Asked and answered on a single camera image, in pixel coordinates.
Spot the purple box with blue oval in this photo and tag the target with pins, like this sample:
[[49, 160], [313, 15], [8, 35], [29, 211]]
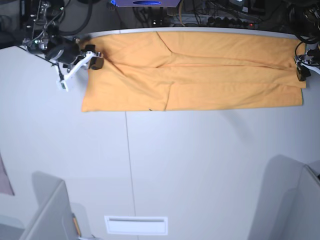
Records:
[[147, 3]]

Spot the grey bin lower right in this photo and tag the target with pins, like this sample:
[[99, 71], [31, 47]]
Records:
[[298, 217]]

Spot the black power strip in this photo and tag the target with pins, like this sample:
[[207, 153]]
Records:
[[226, 22]]

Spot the grey bin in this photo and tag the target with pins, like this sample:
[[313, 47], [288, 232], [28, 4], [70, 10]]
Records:
[[298, 217], [40, 212]]

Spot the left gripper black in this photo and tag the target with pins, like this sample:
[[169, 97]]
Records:
[[312, 56]]

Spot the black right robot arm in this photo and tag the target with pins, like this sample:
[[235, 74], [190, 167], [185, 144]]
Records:
[[40, 21]]

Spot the grey bin lower left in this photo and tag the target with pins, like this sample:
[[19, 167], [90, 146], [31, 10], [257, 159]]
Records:
[[40, 212]]

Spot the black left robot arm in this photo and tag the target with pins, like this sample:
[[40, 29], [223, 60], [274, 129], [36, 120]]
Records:
[[303, 18]]

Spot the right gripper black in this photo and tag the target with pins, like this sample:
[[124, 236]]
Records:
[[68, 52]]

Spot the white label plate on table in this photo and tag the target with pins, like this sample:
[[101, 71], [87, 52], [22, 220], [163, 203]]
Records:
[[137, 225]]

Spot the orange T-shirt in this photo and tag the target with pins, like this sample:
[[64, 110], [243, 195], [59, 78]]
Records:
[[186, 70]]

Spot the pink cloth at left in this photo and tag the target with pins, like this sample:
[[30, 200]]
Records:
[[5, 184]]

